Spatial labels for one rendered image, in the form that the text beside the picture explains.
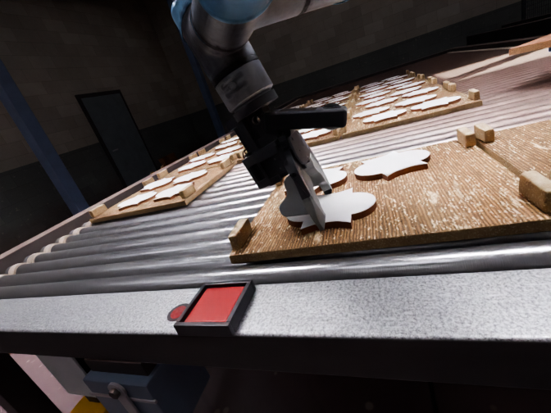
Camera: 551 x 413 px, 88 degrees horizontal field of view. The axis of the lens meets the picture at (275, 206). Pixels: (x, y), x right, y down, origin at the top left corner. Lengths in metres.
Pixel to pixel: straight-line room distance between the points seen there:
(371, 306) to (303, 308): 0.07
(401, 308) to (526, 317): 0.09
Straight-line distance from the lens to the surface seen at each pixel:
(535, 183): 0.43
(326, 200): 0.49
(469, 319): 0.31
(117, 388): 0.53
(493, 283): 0.35
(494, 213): 0.42
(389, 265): 0.37
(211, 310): 0.37
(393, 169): 0.57
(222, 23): 0.35
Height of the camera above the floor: 1.14
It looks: 21 degrees down
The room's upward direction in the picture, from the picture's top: 19 degrees counter-clockwise
